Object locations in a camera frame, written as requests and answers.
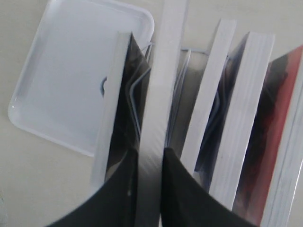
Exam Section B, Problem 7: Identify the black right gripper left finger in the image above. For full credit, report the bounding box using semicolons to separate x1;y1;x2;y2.
49;149;138;227

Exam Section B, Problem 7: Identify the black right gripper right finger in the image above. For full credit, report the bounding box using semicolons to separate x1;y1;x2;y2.
160;148;254;227

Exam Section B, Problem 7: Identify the blue moon cover book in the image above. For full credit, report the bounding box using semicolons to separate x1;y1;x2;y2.
135;0;188;227

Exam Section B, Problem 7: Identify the white grey spine book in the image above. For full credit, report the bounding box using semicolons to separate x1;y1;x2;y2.
196;32;275;210

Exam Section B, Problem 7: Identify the red spine book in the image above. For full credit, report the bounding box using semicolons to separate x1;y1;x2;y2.
232;46;303;227

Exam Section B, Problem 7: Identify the black grey spine book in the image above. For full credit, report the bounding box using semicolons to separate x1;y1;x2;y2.
180;19;237;169

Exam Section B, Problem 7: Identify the dark brown spine book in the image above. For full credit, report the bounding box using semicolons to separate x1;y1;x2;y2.
91;33;151;188

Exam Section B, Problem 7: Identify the white plastic tray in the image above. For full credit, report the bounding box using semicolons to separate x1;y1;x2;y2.
8;0;154;157

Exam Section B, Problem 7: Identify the white wire book rack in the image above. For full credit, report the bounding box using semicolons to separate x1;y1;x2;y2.
100;42;235;147

